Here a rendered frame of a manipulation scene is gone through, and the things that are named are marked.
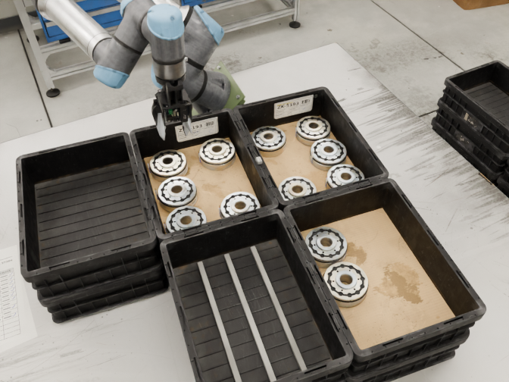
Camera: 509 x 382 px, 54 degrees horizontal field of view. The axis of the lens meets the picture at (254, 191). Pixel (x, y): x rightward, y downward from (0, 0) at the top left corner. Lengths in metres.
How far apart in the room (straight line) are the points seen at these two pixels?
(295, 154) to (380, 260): 0.41
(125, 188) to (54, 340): 0.43
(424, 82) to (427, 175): 1.65
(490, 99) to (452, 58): 1.17
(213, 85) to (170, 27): 0.52
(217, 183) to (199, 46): 0.41
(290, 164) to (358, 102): 0.53
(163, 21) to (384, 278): 0.76
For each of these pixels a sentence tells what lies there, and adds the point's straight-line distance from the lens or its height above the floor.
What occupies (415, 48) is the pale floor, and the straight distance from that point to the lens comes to 3.58.
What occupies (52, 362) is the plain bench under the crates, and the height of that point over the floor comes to 0.70.
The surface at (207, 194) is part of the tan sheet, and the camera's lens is 1.38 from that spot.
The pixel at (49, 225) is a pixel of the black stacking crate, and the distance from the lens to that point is 1.41.
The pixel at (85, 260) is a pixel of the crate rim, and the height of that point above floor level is 0.93.
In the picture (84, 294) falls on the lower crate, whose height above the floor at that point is 0.81.
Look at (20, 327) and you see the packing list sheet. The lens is 1.43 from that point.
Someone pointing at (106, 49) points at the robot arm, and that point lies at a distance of 1.26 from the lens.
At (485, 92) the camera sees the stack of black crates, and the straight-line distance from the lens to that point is 2.45.
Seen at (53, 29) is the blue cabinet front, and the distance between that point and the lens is 3.11.
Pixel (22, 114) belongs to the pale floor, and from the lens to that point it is 3.21.
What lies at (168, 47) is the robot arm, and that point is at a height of 1.25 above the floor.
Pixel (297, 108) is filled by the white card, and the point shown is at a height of 0.88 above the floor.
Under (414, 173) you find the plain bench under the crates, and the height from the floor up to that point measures 0.70.
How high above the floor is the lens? 1.86
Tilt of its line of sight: 48 degrees down
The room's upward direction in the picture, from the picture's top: 1 degrees counter-clockwise
